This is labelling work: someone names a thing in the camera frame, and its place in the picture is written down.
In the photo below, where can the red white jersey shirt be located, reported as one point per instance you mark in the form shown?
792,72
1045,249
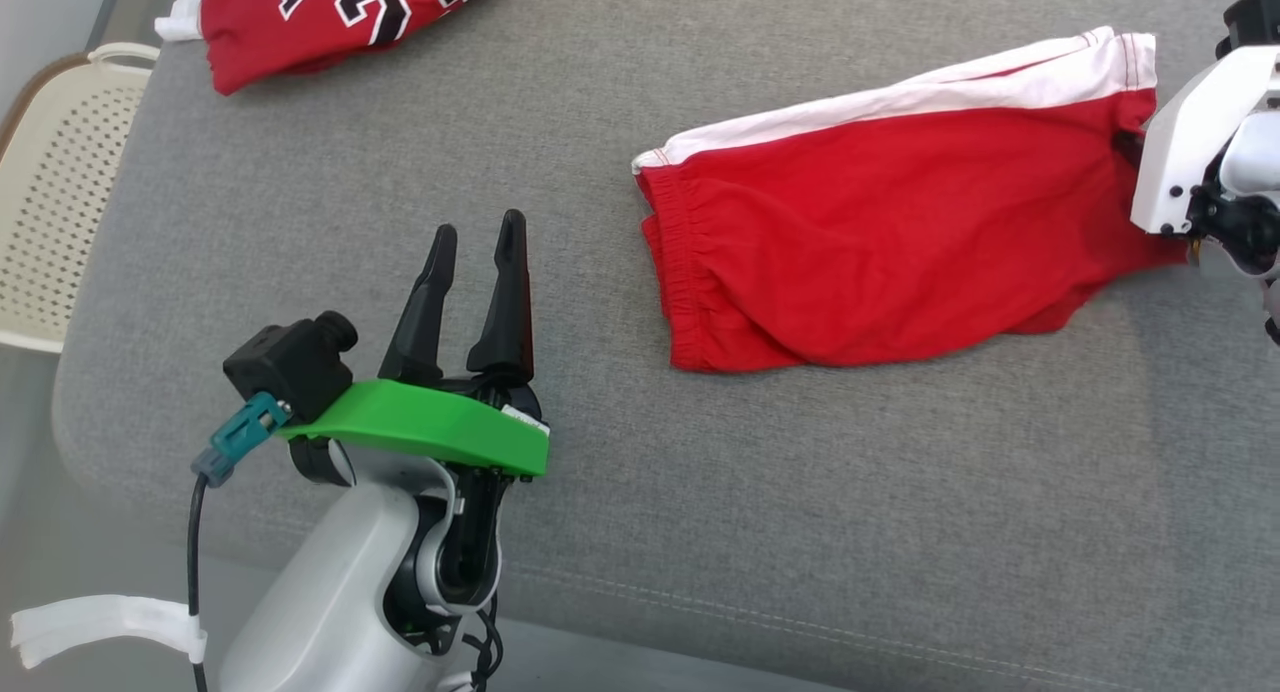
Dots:
300,22

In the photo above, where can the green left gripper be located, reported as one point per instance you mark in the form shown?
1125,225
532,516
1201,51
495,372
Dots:
430,427

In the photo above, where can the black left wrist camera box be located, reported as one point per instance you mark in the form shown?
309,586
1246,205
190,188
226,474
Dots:
290,367

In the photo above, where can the cream perforated laundry basket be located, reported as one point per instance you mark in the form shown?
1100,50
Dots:
50,192

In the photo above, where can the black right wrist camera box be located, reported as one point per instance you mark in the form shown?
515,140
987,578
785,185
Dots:
1255,17

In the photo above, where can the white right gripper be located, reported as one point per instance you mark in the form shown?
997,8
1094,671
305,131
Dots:
1185,142

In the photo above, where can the red white shorts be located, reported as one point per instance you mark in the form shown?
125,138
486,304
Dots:
870,232

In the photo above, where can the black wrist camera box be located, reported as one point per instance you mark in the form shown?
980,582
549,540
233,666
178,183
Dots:
290,367
1255,17

